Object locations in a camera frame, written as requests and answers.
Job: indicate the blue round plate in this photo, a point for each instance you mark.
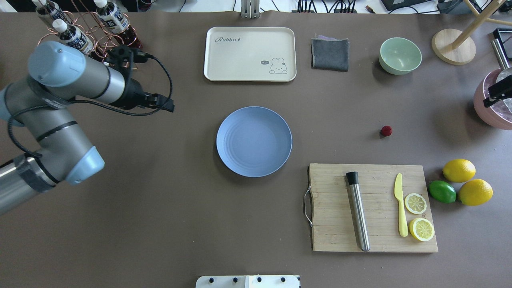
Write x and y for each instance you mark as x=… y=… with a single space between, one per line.
x=254 y=141

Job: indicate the pink bowl with ice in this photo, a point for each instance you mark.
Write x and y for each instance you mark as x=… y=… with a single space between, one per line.
x=498 y=115

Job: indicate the yellow lemon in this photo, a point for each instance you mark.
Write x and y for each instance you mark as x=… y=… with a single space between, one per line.
x=475 y=192
x=459 y=170

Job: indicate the green bowl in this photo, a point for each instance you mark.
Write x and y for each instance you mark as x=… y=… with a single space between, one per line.
x=399 y=56

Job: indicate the copper wire bottle rack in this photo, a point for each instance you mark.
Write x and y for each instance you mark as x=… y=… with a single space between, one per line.
x=90 y=24

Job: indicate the lemon half slice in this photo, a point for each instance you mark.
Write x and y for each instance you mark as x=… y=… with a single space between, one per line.
x=421 y=229
x=415 y=203

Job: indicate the wooden cup tree stand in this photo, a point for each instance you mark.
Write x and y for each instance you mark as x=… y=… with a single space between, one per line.
x=456 y=47

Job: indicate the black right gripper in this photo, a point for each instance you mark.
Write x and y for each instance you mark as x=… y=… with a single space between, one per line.
x=497 y=93

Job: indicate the cream rabbit tray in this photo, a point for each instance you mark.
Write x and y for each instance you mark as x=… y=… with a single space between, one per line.
x=250 y=54

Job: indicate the metal ice scoop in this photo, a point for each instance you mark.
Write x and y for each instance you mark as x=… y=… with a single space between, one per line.
x=506 y=70

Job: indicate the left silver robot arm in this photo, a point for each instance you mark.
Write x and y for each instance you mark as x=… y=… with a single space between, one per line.
x=55 y=149

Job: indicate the wooden cutting board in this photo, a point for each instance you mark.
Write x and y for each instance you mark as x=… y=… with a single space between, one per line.
x=333 y=213

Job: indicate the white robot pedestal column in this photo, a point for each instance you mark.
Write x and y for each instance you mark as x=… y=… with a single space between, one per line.
x=249 y=281

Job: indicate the small red strawberry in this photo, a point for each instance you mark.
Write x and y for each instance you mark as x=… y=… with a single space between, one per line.
x=386 y=131

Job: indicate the dark drink bottle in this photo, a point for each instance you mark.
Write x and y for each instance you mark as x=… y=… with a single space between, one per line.
x=117 y=24
x=72 y=36
x=49 y=11

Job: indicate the aluminium frame post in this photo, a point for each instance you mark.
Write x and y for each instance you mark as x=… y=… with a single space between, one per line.
x=250 y=9

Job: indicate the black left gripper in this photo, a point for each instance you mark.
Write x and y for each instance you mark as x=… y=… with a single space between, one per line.
x=133 y=94

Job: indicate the grey folded cloth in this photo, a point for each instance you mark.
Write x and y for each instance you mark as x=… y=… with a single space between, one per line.
x=330 y=53

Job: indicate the yellow plastic knife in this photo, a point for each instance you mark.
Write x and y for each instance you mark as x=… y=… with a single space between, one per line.
x=399 y=196

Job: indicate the steel muddler black tip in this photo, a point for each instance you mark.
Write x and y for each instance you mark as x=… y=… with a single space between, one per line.
x=357 y=203

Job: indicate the green lime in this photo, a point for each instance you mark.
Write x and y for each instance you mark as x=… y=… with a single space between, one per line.
x=442 y=191

